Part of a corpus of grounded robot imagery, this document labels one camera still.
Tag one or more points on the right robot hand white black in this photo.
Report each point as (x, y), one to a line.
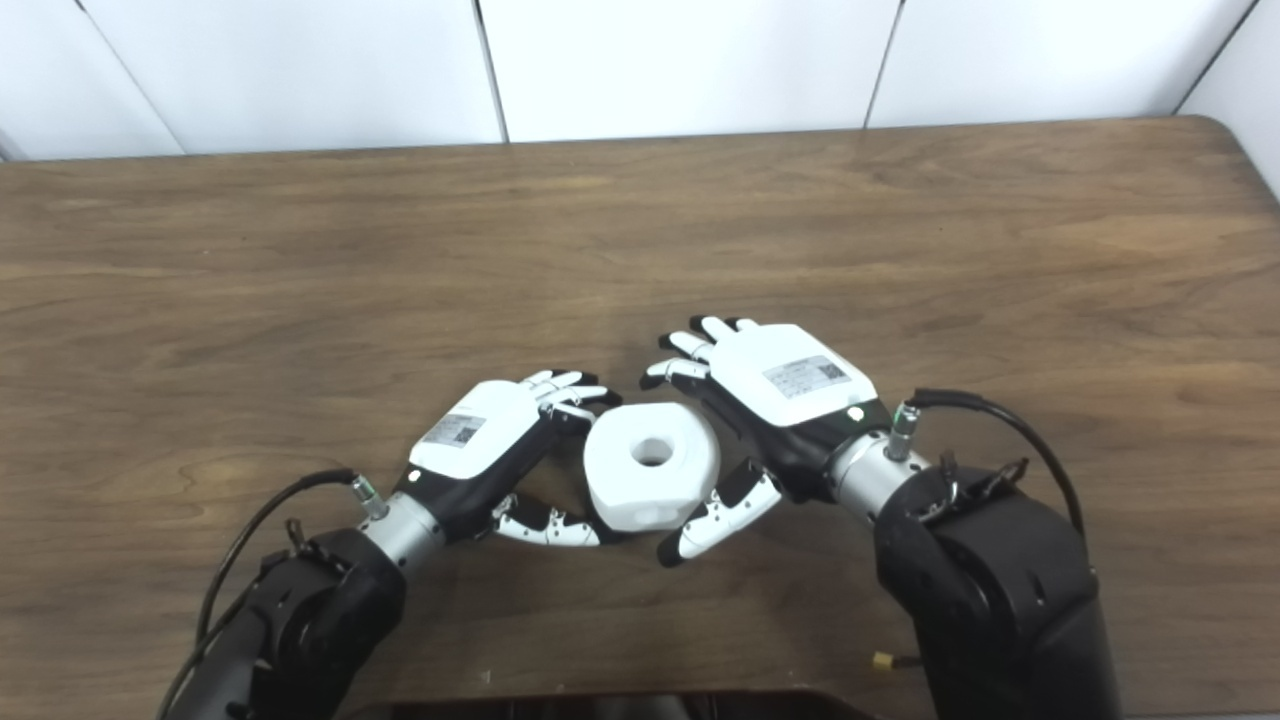
(790, 390)

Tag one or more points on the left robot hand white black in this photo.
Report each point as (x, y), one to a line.
(470, 450)

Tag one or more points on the round white piece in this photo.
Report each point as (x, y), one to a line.
(650, 470)

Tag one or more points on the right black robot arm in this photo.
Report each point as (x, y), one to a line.
(1000, 600)

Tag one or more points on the small yellow connector plug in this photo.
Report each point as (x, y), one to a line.
(882, 661)

